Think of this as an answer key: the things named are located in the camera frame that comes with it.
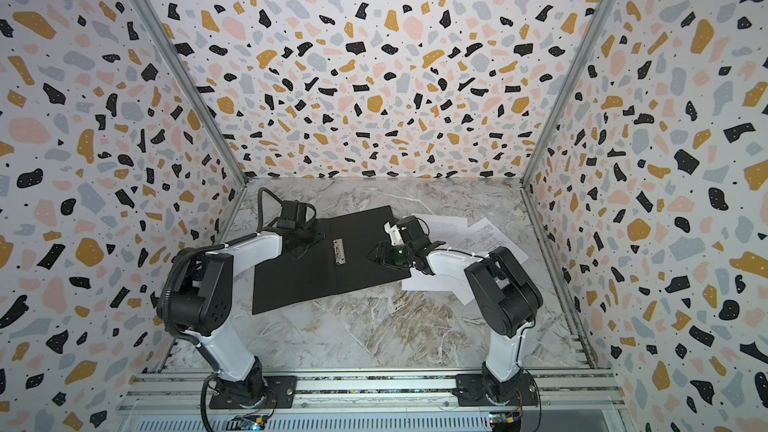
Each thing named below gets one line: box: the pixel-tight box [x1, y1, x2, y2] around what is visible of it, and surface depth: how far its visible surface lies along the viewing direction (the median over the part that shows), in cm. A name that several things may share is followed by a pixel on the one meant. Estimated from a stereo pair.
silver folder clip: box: [332, 238, 346, 265], surface depth 102 cm
